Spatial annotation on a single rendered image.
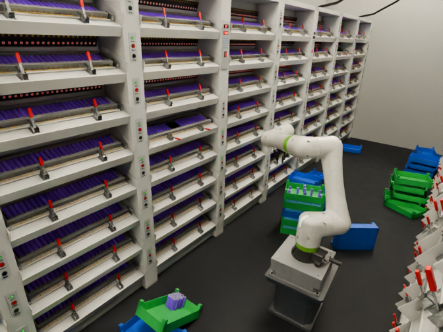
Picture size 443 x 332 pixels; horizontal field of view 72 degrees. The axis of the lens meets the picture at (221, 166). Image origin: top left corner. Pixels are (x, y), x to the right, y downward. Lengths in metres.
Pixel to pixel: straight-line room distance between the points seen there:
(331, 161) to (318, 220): 0.32
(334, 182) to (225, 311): 0.96
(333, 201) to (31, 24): 1.52
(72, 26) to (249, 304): 1.68
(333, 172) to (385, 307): 0.93
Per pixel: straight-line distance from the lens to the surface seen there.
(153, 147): 1.70
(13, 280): 1.57
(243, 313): 1.96
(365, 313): 2.15
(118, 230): 1.73
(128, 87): 1.54
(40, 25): 1.35
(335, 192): 1.71
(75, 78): 1.40
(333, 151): 1.70
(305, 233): 1.63
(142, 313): 1.77
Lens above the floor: 1.46
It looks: 23 degrees down
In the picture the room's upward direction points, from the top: 2 degrees clockwise
